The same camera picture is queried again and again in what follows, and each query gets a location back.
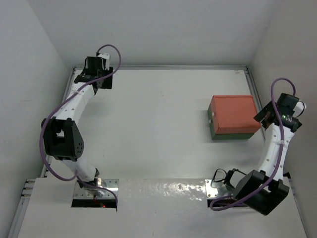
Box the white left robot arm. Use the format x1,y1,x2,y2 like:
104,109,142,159
44,53,113,198

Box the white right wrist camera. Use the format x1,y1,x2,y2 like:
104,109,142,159
293,100,307,118

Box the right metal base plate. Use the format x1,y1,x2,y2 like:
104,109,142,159
205,179,235,200

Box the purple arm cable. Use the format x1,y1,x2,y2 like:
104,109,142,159
210,77,297,211
39,44,122,206

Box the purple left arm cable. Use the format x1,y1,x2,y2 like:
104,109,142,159
39,44,122,206

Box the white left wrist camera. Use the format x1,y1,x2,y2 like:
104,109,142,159
97,53,110,70

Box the metal base plate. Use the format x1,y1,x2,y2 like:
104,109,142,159
205,179,235,200
73,178,119,199

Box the green drawer box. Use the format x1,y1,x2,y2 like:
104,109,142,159
208,105,254,140

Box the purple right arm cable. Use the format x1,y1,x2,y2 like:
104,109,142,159
210,77,297,211

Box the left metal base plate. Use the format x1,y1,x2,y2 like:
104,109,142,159
73,178,119,199

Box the salmon red drawer box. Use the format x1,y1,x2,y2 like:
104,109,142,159
208,95,261,135

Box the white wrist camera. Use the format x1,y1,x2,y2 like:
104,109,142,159
293,100,307,118
97,53,110,70

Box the white front cover board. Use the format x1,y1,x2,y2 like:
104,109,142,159
19,178,306,238

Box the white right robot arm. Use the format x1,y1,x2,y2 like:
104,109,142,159
232,93,305,215

